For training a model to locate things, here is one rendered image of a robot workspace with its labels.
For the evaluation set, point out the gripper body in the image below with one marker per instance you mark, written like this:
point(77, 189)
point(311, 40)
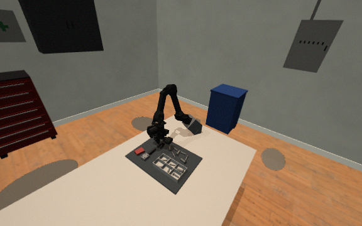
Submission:
point(161, 135)

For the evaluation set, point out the red rectangular block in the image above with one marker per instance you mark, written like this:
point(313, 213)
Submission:
point(139, 151)

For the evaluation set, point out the beige block with dark holes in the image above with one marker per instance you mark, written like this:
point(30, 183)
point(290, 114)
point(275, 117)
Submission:
point(145, 157)

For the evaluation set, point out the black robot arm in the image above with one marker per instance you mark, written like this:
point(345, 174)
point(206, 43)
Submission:
point(158, 117)

